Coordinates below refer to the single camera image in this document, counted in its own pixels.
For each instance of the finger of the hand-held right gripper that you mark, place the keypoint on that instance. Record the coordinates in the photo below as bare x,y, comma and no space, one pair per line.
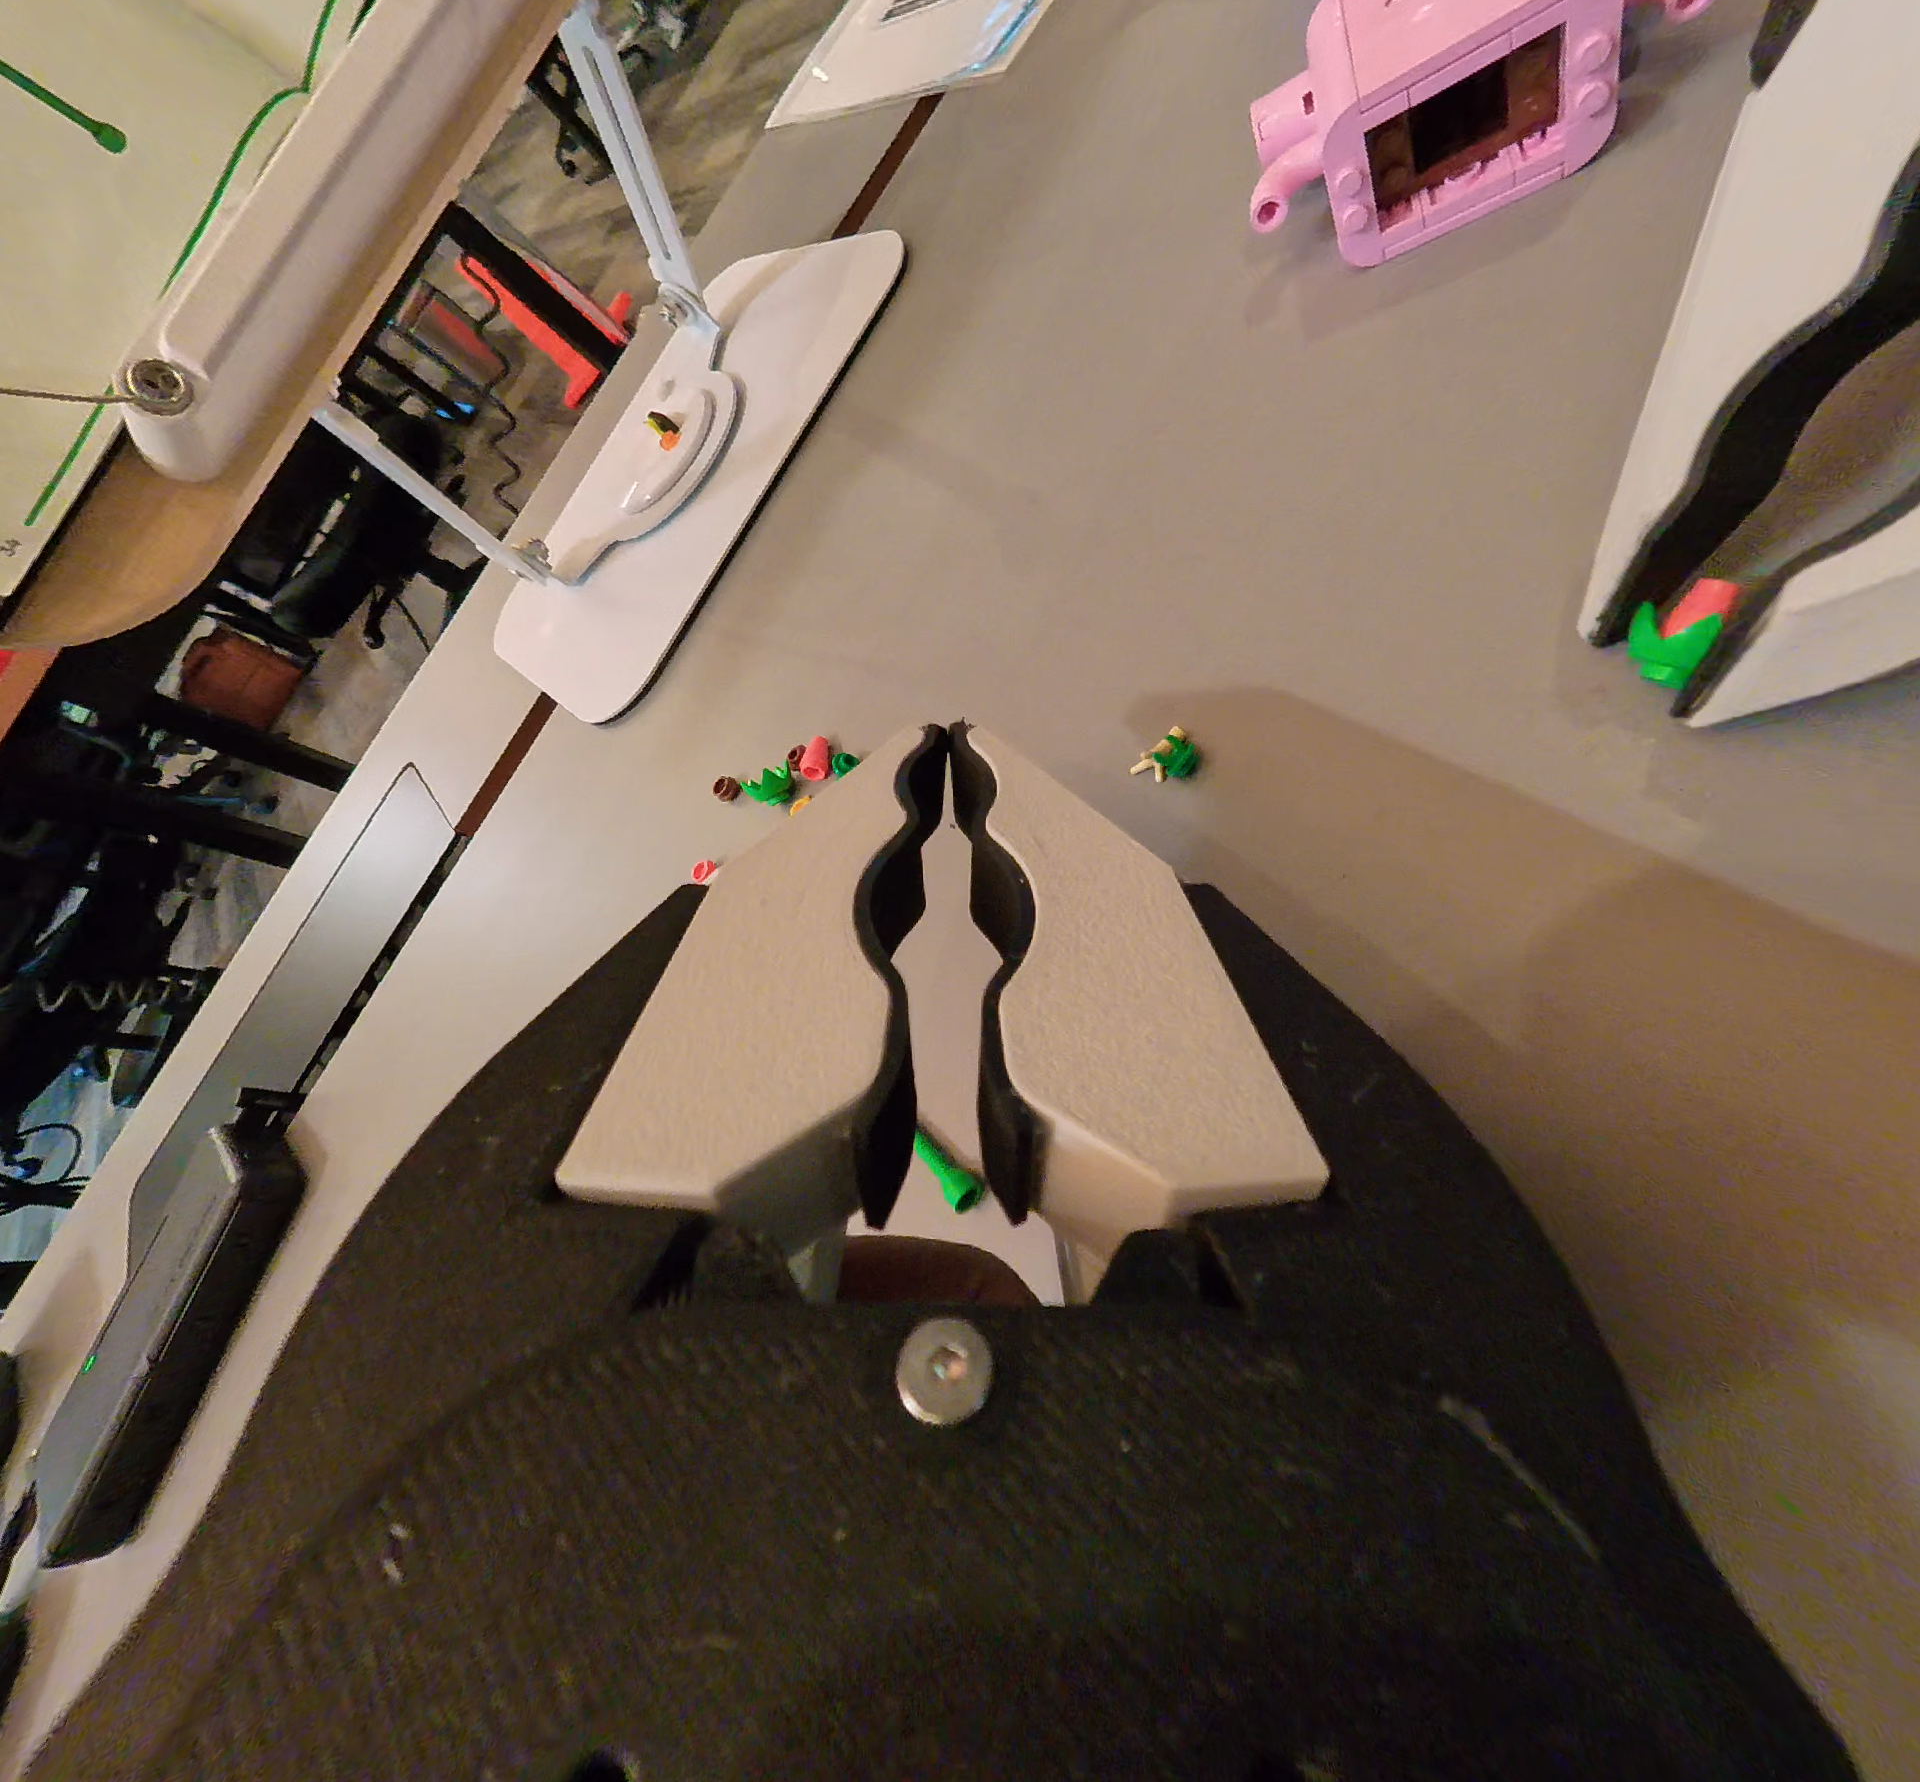
1786,206
1845,613

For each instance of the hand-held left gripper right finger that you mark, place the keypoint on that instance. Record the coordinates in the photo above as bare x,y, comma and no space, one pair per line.
1154,1050

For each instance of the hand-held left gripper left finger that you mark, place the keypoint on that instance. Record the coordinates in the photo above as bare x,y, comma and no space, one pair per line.
749,1050

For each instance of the green leaf pink flower piece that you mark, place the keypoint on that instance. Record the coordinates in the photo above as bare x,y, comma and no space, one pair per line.
1659,649

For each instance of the green toy stem piece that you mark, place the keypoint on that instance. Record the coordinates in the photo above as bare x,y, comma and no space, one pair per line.
946,1170

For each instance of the green leaf toy piece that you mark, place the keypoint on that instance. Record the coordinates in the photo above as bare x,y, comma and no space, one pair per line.
768,788

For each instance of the green and tan toy piece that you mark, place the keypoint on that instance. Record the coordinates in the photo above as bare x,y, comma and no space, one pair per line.
1177,762

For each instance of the pink cone toy piece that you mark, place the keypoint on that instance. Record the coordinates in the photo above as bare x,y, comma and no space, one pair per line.
814,760

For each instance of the pink toy brick toaster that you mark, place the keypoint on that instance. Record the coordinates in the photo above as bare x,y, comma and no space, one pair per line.
1442,28

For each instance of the grey flat panel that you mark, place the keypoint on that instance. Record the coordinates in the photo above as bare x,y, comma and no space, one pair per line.
323,958

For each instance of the brown bag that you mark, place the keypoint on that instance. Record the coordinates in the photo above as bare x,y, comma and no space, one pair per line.
242,682

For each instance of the black electronic device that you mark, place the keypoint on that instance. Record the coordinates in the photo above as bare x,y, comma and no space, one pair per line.
165,1332

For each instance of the white desk lamp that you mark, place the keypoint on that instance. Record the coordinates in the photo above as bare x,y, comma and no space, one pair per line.
779,313

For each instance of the red metal frame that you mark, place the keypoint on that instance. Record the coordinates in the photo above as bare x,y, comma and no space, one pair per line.
583,370

